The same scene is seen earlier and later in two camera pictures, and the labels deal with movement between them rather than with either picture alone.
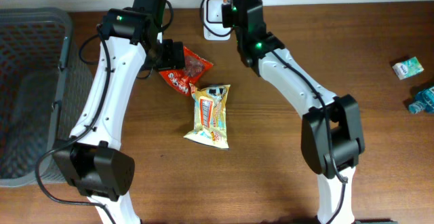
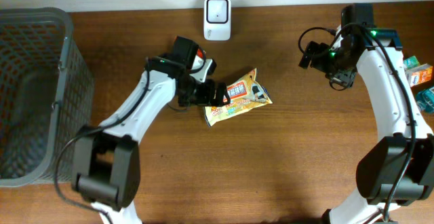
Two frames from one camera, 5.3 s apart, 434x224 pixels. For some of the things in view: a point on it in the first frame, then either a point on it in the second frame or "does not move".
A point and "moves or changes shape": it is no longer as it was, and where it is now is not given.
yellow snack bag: (210, 125) to (244, 94)
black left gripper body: (165, 56) to (200, 91)
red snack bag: (195, 67) moves or changes shape
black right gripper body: (232, 20) to (335, 66)
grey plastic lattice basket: (46, 89) does not move
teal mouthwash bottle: (424, 102) does not move
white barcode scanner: (213, 28) does not move
